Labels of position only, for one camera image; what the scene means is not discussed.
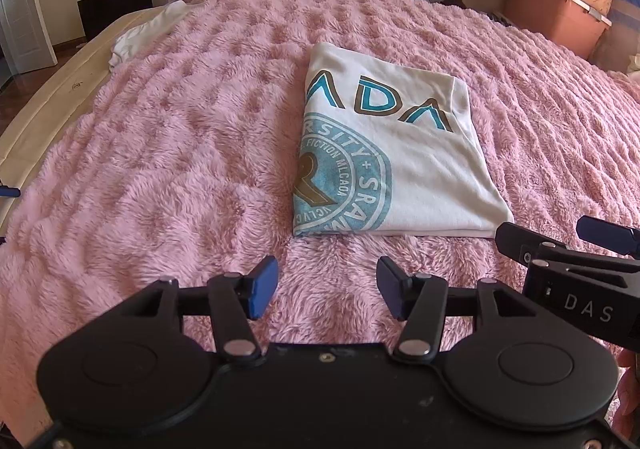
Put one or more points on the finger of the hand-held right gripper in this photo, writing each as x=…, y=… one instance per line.
x=515, y=241
x=607, y=234

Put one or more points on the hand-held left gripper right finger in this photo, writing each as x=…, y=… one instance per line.
x=392, y=286

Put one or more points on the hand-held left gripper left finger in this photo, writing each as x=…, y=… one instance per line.
x=262, y=286

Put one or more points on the white printed sweatshirt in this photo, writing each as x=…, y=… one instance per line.
x=425, y=169

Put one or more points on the pink fluffy blanket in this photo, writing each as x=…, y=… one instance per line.
x=175, y=154

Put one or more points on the blue storage bag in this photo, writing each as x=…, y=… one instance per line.
x=625, y=19

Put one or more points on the brown plastic storage box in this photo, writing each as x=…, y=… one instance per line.
x=550, y=14

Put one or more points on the small dark blue object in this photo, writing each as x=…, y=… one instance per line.
x=9, y=190

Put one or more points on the white t-shirt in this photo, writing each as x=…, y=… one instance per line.
x=145, y=31

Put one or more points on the beige mattress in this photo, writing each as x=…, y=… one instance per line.
x=60, y=84

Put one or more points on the black flat panel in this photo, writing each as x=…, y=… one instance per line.
x=115, y=9

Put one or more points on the white door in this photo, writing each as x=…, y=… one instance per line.
x=25, y=4

